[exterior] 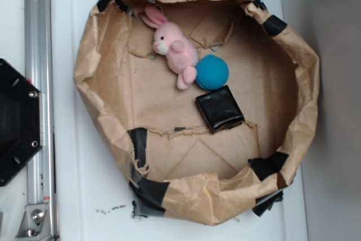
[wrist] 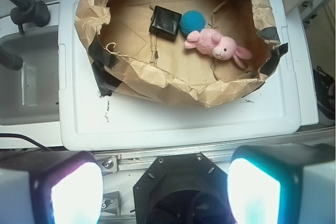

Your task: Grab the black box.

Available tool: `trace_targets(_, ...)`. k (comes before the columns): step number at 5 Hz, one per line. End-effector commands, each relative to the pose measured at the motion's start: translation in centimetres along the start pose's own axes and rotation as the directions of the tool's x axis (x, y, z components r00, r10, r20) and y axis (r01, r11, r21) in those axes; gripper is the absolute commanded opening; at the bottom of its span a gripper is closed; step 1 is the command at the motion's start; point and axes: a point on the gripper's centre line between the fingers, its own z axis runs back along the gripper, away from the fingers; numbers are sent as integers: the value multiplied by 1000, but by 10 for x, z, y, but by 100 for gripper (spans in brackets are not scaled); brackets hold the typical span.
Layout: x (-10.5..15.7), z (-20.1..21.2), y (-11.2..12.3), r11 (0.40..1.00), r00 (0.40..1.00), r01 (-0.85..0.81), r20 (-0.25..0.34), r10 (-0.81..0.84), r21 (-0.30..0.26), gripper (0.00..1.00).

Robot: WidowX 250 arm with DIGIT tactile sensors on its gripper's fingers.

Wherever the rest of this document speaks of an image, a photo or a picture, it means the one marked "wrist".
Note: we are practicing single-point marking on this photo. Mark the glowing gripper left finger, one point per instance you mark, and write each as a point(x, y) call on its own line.
point(50, 187)

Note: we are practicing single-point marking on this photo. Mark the crumpled brown paper bin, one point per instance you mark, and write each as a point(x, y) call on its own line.
point(126, 58)

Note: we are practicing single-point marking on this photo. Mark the pink plush bunny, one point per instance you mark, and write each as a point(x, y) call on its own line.
point(212, 43)

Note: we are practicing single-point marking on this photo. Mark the white plastic lid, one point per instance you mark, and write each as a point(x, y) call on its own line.
point(91, 122)

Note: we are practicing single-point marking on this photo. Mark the black box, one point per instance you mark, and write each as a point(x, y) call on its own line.
point(165, 23)

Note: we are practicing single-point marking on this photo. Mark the black faucet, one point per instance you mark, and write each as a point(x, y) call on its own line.
point(29, 11)

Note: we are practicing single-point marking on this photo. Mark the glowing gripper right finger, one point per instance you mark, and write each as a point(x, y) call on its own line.
point(284, 183)

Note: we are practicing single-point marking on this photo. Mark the grey sink basin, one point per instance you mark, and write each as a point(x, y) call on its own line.
point(30, 95)

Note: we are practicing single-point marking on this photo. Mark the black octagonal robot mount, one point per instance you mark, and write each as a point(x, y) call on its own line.
point(187, 188)

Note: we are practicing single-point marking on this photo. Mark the teal knitted ball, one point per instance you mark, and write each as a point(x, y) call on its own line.
point(191, 21)

